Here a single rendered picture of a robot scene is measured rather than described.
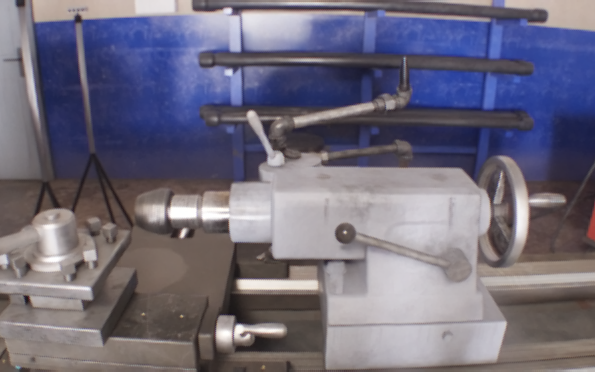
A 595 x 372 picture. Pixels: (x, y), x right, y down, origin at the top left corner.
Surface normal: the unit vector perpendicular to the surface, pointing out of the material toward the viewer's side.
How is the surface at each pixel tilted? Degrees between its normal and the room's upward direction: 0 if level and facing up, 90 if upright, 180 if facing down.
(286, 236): 94
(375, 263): 70
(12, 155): 90
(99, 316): 0
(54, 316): 0
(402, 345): 90
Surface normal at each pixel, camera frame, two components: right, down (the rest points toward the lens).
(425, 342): 0.01, 0.37
